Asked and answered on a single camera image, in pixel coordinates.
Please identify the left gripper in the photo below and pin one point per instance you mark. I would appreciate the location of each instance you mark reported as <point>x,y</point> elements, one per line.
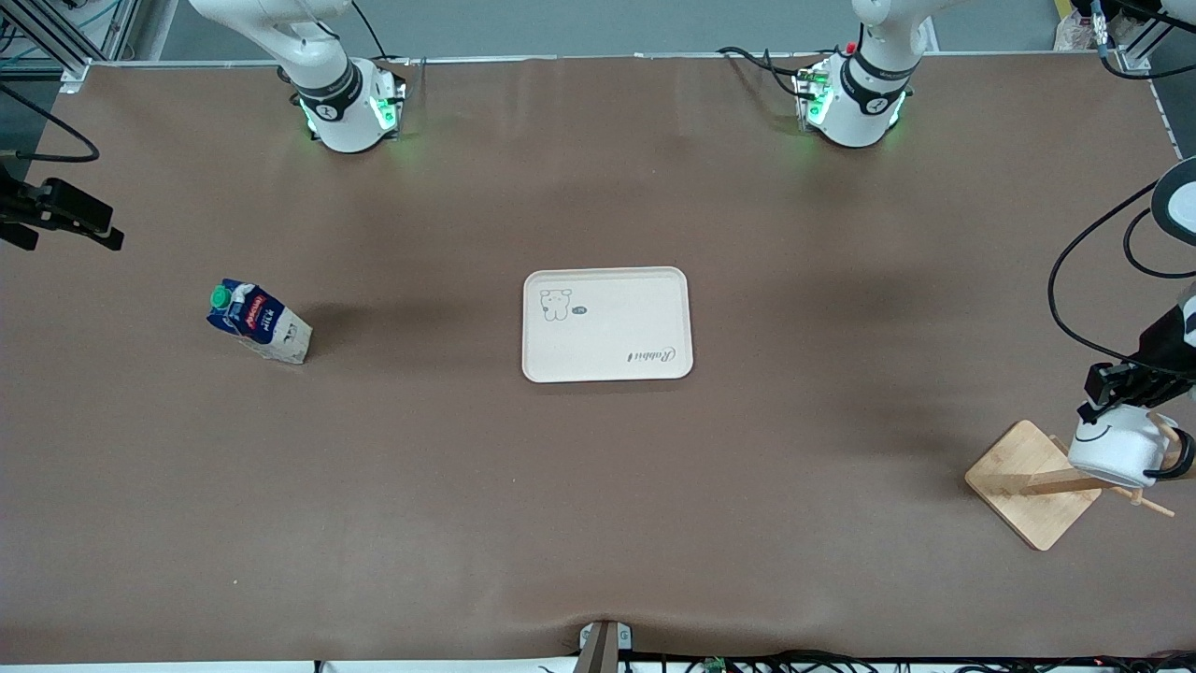
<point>1161,351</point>

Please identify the blue white milk carton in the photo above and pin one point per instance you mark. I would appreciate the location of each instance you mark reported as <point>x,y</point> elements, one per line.
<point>257,322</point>

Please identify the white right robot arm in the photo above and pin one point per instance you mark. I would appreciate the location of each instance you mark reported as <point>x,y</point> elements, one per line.
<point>336,121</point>

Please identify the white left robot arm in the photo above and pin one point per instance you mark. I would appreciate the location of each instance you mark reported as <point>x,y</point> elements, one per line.
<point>860,112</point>

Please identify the white rabbit print tray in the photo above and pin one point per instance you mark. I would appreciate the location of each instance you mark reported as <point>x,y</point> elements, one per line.
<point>607,327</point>

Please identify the wooden mug rack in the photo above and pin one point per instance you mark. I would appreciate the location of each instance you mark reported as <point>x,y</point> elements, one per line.
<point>1028,486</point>

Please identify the beige packet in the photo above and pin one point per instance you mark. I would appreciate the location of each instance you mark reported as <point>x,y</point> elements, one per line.
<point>1074,33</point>

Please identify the metal table edge bracket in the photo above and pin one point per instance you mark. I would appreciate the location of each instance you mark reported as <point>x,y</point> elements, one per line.
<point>603,650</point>

